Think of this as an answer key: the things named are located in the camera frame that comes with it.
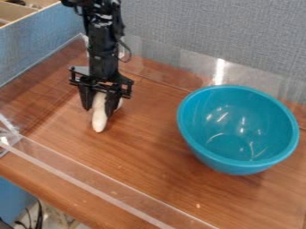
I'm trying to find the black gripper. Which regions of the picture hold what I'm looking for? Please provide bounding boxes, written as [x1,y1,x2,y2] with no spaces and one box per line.
[70,54,134,117]

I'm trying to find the white brown-capped toy mushroom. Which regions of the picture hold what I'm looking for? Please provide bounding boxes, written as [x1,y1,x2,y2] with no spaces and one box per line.
[91,92,108,132]

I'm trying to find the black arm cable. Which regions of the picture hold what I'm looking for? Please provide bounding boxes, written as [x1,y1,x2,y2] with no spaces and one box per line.
[116,39,133,64]

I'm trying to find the clear acrylic back barrier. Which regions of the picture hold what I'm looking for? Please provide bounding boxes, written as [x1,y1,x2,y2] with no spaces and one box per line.
[120,34,306,105]

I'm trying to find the clear acrylic barrier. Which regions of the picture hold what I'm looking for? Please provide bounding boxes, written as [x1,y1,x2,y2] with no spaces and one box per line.
[0,113,218,229]
[120,34,306,105]

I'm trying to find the blue plastic bowl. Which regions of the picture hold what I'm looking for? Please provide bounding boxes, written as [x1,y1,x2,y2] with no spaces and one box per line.
[177,85,300,175]

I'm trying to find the wooden shelf box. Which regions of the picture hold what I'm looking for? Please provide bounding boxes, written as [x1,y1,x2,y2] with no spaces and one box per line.
[0,0,62,29]

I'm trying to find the black cables under table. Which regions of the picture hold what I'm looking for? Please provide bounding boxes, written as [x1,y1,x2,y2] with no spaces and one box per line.
[0,199,46,229]

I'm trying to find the clear acrylic front barrier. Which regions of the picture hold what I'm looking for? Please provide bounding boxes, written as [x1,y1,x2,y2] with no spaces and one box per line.
[0,113,218,229]

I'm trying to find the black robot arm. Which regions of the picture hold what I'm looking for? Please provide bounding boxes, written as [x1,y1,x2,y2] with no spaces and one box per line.
[60,0,134,117]

